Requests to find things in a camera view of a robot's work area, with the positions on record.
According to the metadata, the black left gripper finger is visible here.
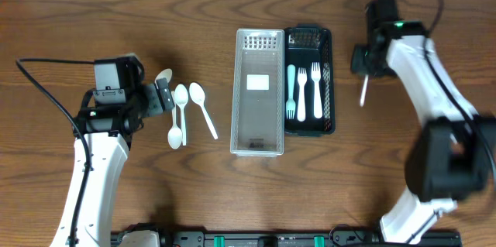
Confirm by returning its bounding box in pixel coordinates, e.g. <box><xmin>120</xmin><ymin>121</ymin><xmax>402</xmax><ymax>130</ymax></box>
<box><xmin>143</xmin><ymin>84</ymin><xmax>163</xmax><ymax>118</ymax></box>
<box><xmin>156</xmin><ymin>78</ymin><xmax>175</xmax><ymax>111</ymax></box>

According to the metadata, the small white plastic spoon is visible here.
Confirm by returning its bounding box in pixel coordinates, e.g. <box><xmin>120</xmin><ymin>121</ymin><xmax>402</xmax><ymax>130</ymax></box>
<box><xmin>359</xmin><ymin>75</ymin><xmax>369</xmax><ymax>107</ymax></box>

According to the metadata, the white plastic fork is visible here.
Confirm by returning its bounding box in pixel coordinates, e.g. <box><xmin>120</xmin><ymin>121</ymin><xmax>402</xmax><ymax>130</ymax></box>
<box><xmin>297</xmin><ymin>67</ymin><xmax>308</xmax><ymax>122</ymax></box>
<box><xmin>311</xmin><ymin>62</ymin><xmax>323</xmax><ymax>118</ymax></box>

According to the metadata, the pale green plastic fork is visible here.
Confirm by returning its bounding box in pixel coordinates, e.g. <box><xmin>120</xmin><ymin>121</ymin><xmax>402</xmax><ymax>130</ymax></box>
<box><xmin>286</xmin><ymin>64</ymin><xmax>296</xmax><ymax>120</ymax></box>

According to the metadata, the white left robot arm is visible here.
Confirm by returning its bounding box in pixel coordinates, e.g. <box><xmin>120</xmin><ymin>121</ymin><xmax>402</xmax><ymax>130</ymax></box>
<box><xmin>51</xmin><ymin>63</ymin><xmax>174</xmax><ymax>246</ymax></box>

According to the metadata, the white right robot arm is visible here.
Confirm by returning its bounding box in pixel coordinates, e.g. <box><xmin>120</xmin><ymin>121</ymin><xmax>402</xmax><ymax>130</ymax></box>
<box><xmin>351</xmin><ymin>21</ymin><xmax>495</xmax><ymax>245</ymax></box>

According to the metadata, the white plastic spoon middle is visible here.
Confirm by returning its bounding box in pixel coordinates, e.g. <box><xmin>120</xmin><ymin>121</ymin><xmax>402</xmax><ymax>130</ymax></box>
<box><xmin>174</xmin><ymin>84</ymin><xmax>189</xmax><ymax>146</ymax></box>

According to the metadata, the white plastic spoon angled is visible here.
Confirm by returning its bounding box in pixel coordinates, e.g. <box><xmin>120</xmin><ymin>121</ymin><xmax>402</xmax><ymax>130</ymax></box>
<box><xmin>155</xmin><ymin>68</ymin><xmax>173</xmax><ymax>87</ymax></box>

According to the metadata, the white plastic spoon right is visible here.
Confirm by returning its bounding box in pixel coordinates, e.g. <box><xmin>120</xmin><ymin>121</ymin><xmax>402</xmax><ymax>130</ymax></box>
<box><xmin>189</xmin><ymin>82</ymin><xmax>219</xmax><ymax>139</ymax></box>

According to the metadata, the white plastic spoon upside-down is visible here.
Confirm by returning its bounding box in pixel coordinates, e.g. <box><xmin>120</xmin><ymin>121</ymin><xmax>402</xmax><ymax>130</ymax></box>
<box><xmin>167</xmin><ymin>108</ymin><xmax>182</xmax><ymax>149</ymax></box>

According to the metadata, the black plastic basket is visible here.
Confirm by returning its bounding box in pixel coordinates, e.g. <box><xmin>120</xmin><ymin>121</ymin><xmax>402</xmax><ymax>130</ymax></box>
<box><xmin>284</xmin><ymin>25</ymin><xmax>336</xmax><ymax>137</ymax></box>

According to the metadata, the clear plastic basket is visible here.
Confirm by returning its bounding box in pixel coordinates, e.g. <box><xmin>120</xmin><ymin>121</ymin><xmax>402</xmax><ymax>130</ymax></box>
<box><xmin>230</xmin><ymin>29</ymin><xmax>285</xmax><ymax>157</ymax></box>

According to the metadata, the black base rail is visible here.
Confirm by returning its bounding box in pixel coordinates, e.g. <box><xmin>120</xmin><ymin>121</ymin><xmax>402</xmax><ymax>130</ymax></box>
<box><xmin>110</xmin><ymin>222</ymin><xmax>462</xmax><ymax>247</ymax></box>

